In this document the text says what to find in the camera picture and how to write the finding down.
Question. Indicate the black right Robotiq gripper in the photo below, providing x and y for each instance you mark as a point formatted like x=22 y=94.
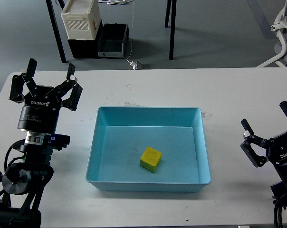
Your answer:
x=284 y=154

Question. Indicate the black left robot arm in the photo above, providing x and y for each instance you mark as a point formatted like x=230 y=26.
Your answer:
x=24 y=178

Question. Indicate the yellow block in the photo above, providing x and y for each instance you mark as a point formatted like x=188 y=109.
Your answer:
x=150 y=159

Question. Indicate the white plastic crate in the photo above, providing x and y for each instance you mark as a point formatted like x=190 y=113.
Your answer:
x=81 y=19

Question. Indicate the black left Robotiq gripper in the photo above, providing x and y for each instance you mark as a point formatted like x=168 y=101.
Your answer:
x=42 y=104

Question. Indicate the white power adapter with cable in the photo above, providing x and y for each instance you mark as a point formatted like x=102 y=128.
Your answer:
x=136 y=65

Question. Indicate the black table leg right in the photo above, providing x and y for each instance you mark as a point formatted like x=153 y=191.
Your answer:
x=170 y=19

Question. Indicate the black crate under white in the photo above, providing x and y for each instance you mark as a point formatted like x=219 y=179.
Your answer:
x=82 y=49

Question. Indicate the light blue plastic tray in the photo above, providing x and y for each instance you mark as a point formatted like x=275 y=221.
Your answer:
x=123 y=133

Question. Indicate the white office chair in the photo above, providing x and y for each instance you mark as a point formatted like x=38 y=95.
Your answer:
x=280 y=28

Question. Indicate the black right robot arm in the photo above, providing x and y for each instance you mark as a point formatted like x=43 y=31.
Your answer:
x=256 y=149

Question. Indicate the black open bin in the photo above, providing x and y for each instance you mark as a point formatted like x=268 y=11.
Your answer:
x=113 y=40

